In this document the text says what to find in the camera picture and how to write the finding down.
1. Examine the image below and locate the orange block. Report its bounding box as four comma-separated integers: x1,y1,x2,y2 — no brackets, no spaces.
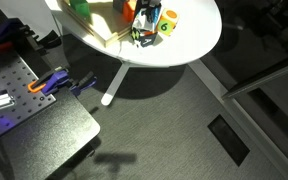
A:
122,0,138,23

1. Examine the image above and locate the dark floor hatch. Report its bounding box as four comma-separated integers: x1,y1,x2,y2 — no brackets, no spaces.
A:
207,114,251,167

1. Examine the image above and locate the black perforated breadboard plate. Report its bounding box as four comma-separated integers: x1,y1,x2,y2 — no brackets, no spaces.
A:
0,44,57,146

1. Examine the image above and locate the purple clamp with orange trigger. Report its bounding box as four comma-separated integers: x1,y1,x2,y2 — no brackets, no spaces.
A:
27,64,98,98
0,18,63,51

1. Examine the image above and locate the white table base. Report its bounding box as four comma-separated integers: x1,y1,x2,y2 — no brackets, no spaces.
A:
101,61,132,106

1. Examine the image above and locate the green block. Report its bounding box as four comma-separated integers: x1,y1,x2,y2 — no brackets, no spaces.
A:
68,0,92,18

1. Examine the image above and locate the wooden tray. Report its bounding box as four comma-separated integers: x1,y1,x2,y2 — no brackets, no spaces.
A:
58,0,135,48

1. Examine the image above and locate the black stand table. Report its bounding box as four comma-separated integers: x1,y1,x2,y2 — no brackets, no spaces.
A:
0,88,102,180

